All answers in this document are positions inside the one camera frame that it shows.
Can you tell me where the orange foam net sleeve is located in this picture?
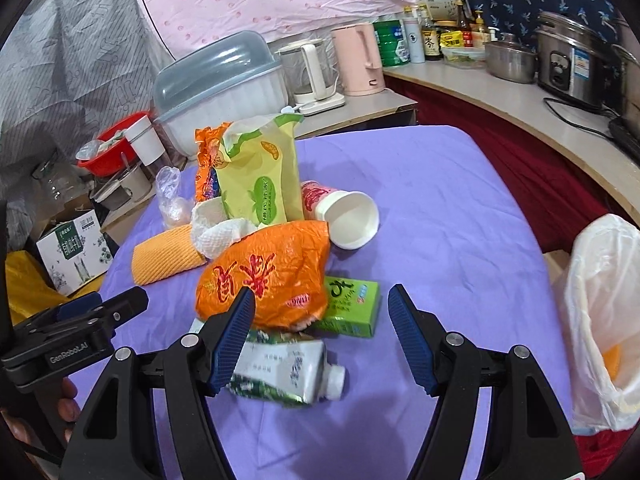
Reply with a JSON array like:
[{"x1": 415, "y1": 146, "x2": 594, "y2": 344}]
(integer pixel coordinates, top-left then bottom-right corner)
[{"x1": 131, "y1": 224, "x2": 207, "y2": 286}]

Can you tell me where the white tissue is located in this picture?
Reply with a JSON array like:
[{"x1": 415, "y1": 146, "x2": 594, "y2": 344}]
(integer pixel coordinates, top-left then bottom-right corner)
[{"x1": 190, "y1": 197, "x2": 258, "y2": 260}]

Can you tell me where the orange snack bag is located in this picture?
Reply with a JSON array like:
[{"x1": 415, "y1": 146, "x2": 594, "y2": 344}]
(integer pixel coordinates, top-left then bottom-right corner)
[{"x1": 195, "y1": 220, "x2": 331, "y2": 332}]

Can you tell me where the green white milk carton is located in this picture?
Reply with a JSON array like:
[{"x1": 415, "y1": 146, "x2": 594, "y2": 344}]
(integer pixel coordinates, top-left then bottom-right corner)
[{"x1": 188, "y1": 317, "x2": 347, "y2": 409}]

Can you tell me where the yellow green snack bag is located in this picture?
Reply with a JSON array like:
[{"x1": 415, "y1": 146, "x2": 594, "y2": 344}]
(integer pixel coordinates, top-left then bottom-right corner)
[{"x1": 214, "y1": 113, "x2": 304, "y2": 226}]

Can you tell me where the green wasabi box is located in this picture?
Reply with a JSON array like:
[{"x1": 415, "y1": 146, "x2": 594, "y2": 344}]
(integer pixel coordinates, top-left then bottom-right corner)
[{"x1": 314, "y1": 275, "x2": 380, "y2": 338}]

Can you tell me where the pink white paper cup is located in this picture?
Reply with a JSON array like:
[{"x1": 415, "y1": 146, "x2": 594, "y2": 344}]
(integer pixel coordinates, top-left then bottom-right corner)
[{"x1": 302, "y1": 181, "x2": 380, "y2": 250}]

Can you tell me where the orange chip wrapper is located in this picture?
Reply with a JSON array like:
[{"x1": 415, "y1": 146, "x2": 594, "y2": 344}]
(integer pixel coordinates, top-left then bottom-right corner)
[{"x1": 194, "y1": 122, "x2": 231, "y2": 203}]

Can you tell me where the white trash bag bin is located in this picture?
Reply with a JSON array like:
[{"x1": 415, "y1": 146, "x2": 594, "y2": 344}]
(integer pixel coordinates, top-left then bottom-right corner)
[{"x1": 553, "y1": 214, "x2": 639, "y2": 434}]

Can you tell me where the person's left hand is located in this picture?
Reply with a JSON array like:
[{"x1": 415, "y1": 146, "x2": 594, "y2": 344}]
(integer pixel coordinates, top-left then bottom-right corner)
[{"x1": 1, "y1": 377, "x2": 80, "y2": 456}]

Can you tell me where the white green cardboard box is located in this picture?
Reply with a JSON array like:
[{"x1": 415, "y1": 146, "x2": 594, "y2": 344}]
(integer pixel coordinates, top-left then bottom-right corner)
[{"x1": 36, "y1": 209, "x2": 113, "y2": 296}]

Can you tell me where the red plastic basin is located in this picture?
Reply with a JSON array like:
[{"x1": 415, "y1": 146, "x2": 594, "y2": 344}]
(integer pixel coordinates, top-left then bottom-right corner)
[{"x1": 76, "y1": 110, "x2": 148, "y2": 178}]

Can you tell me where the white plastic cup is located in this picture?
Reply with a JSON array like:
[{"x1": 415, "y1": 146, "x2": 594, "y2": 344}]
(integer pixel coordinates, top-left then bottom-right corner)
[{"x1": 125, "y1": 113, "x2": 166, "y2": 166}]

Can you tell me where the red curtain under counter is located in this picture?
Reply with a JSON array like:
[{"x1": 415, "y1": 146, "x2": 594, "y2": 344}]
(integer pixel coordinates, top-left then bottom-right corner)
[{"x1": 385, "y1": 76, "x2": 631, "y2": 252}]

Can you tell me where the dish box with grey lid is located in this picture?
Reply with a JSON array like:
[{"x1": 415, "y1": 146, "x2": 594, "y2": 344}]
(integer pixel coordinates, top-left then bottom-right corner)
[{"x1": 152, "y1": 30, "x2": 288, "y2": 158}]

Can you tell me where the white glass electric kettle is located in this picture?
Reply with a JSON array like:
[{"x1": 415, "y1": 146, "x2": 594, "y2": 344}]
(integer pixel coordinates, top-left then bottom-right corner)
[{"x1": 276, "y1": 38, "x2": 346, "y2": 117}]

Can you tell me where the black induction cooker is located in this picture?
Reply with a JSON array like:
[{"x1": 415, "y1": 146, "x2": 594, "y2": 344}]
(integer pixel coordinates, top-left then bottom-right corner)
[{"x1": 608, "y1": 117, "x2": 640, "y2": 166}]

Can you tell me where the pink electric kettle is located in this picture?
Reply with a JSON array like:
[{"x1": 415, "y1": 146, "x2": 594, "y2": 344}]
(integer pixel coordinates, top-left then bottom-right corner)
[{"x1": 331, "y1": 22, "x2": 385, "y2": 96}]

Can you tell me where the small steel pot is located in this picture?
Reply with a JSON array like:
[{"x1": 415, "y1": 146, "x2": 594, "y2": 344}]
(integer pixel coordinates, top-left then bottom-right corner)
[{"x1": 485, "y1": 32, "x2": 537, "y2": 84}]

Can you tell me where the steel rice cooker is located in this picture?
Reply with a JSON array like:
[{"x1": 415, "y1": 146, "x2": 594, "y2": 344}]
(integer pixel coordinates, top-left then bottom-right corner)
[{"x1": 536, "y1": 11, "x2": 620, "y2": 110}]

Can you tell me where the green tin can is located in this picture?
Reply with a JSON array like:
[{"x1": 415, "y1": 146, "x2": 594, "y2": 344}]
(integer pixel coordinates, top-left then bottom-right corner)
[{"x1": 373, "y1": 20, "x2": 410, "y2": 67}]

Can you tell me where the large steel steamer pot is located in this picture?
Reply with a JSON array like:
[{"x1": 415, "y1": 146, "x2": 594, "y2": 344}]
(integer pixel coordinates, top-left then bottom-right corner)
[{"x1": 612, "y1": 15, "x2": 640, "y2": 138}]

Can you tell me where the dark soy sauce bottle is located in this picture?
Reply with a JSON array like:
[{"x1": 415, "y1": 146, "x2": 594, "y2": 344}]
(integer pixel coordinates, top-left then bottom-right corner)
[{"x1": 421, "y1": 20, "x2": 442, "y2": 61}]

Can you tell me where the yellow seasoning packet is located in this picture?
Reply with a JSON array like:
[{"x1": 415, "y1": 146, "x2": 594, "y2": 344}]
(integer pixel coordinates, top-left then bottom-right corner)
[{"x1": 439, "y1": 30, "x2": 465, "y2": 49}]

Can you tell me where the white thermos bottle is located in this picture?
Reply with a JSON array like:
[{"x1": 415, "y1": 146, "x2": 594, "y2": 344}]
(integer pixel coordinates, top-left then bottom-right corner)
[{"x1": 402, "y1": 18, "x2": 426, "y2": 64}]

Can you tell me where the white box on shelf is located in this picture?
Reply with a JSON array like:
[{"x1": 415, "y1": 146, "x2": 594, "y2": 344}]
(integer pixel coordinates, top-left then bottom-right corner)
[{"x1": 416, "y1": 0, "x2": 457, "y2": 22}]

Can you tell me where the black power cable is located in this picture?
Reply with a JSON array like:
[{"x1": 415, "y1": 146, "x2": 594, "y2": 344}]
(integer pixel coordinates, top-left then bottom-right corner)
[{"x1": 542, "y1": 96, "x2": 616, "y2": 142}]

